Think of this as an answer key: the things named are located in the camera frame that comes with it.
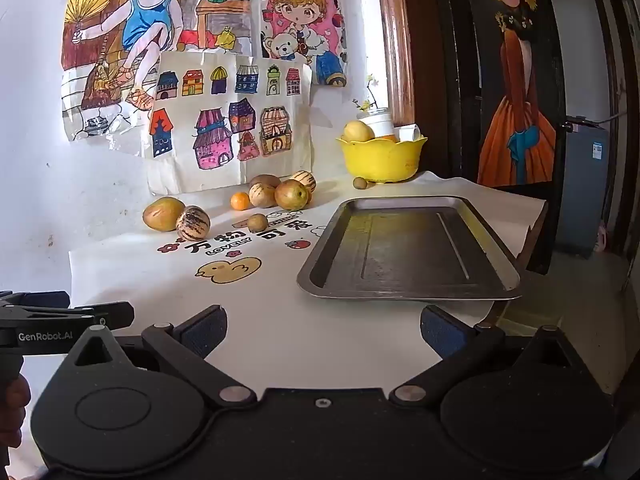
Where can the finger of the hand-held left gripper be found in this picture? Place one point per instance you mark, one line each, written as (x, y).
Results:
(115, 314)
(40, 301)

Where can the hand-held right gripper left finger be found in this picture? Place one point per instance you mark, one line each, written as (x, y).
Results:
(200, 332)

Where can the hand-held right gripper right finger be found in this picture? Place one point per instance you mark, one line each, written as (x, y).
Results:
(445, 332)

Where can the metal baking tray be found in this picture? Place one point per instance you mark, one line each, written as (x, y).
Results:
(410, 250)

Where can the dark striped pepino melon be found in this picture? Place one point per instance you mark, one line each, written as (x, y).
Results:
(192, 223)

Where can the olive-brown mango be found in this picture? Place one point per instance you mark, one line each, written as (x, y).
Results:
(163, 213)

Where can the tan pepino melon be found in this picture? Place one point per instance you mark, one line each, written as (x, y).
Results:
(262, 196)

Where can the yellow-brown pear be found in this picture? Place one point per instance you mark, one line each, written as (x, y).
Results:
(291, 194)

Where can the large brown kiwi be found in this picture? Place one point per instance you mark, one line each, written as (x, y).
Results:
(265, 179)

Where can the pale striped pepino melon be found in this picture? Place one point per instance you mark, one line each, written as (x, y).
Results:
(305, 179)

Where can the person's left hand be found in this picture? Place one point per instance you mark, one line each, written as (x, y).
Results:
(12, 410)

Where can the printed white table mat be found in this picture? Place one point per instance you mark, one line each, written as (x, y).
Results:
(300, 320)

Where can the small pink object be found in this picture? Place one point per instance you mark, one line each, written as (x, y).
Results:
(602, 240)

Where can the yellow bowl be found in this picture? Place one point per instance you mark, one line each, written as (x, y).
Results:
(382, 157)

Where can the grey appliance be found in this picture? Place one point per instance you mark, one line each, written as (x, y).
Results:
(582, 185)

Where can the white carton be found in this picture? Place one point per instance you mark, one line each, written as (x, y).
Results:
(410, 132)

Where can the colourful houses drawing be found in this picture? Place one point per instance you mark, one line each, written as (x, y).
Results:
(225, 125)

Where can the orange dress lady painting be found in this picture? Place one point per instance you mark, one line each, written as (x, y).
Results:
(515, 125)

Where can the pale yellow pear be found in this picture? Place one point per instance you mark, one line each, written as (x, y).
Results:
(357, 131)

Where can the yellow flower twig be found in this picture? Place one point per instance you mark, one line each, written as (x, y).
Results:
(369, 94)

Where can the boy with fan drawing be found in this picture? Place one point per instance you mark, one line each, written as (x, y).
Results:
(145, 20)

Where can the girl with bear drawing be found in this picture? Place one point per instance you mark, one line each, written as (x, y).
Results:
(300, 10)

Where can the dark brown door frame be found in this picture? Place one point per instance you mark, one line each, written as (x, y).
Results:
(608, 110)

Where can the reddish wooden door frame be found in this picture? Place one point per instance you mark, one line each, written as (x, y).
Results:
(395, 40)

